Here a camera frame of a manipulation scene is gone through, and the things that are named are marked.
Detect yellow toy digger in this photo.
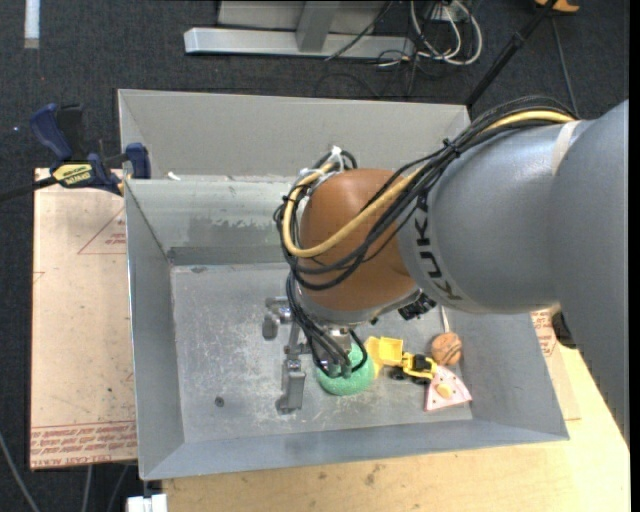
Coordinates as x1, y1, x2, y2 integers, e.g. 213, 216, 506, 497
363, 335, 440, 386

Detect green foam ball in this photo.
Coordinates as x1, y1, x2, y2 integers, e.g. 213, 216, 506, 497
315, 343, 377, 398

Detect brown cardboard board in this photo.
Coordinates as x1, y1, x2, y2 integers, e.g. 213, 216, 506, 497
29, 167, 584, 472

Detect grey metal bin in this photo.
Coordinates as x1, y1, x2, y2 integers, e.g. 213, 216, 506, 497
117, 88, 571, 482

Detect pink toy pizza slice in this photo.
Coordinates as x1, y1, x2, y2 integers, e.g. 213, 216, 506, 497
423, 364, 474, 413

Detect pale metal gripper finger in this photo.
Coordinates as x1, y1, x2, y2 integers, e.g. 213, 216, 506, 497
261, 296, 294, 341
276, 358, 307, 415

